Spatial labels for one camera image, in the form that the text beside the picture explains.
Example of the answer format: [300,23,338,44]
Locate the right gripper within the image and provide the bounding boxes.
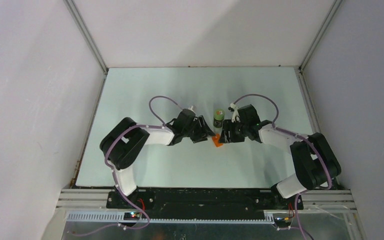
[218,119,249,143]

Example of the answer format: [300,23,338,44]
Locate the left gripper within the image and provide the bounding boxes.
[182,115,215,144]

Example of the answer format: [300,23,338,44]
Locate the orange pill box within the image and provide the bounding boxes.
[211,133,223,148]

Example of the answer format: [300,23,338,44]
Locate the green pill bottle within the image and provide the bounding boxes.
[213,108,225,129]

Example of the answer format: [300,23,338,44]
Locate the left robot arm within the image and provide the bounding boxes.
[99,108,216,208]

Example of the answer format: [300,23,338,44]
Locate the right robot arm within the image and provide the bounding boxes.
[219,103,342,209]

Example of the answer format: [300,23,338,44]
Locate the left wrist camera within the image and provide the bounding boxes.
[183,105,196,116]

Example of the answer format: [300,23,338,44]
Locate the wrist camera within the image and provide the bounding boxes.
[228,102,241,123]
[183,105,196,116]

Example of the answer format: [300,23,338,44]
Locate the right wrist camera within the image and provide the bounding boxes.
[228,102,241,123]

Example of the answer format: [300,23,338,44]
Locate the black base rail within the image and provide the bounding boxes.
[106,187,304,221]

